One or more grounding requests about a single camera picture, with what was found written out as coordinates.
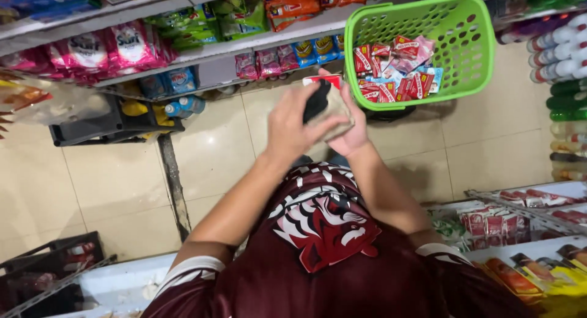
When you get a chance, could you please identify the black crate with bottles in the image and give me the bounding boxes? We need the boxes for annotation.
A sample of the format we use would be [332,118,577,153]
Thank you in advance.
[48,94,207,147]

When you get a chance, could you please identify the red and white small box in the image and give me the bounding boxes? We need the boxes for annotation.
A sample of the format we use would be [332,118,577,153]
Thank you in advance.
[302,74,345,90]

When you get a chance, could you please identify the person's right hand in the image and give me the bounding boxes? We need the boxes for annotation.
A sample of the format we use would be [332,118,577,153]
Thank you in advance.
[318,68,371,159]

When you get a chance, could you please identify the white shelf with sachet packets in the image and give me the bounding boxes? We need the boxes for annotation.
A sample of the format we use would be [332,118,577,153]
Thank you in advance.
[426,180,587,318]

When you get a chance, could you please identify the pile of red white packets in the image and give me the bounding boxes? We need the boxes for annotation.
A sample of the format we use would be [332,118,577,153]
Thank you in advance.
[353,35,445,104]

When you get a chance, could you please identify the green plastic shopping basket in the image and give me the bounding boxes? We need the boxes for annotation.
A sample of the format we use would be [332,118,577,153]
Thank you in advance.
[344,0,497,112]

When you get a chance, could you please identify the black crate with red packets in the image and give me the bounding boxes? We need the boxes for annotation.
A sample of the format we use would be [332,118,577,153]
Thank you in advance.
[0,231,118,318]

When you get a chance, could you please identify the person's left hand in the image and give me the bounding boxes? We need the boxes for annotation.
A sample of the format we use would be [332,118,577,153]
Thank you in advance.
[265,81,353,166]

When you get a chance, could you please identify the beige and black cloth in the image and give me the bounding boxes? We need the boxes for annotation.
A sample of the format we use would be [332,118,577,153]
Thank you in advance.
[302,79,356,142]

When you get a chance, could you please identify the clear plastic snack bags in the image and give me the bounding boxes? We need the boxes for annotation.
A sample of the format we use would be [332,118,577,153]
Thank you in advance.
[0,72,111,140]

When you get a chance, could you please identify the white shelf board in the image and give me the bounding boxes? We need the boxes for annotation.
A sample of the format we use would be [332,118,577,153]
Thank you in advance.
[46,251,179,318]

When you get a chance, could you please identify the shelf of plastic bottles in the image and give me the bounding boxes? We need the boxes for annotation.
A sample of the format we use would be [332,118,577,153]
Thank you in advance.
[486,0,587,183]

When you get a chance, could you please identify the person's maroon printed shirt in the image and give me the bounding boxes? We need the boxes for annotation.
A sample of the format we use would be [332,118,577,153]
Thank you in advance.
[140,161,537,318]

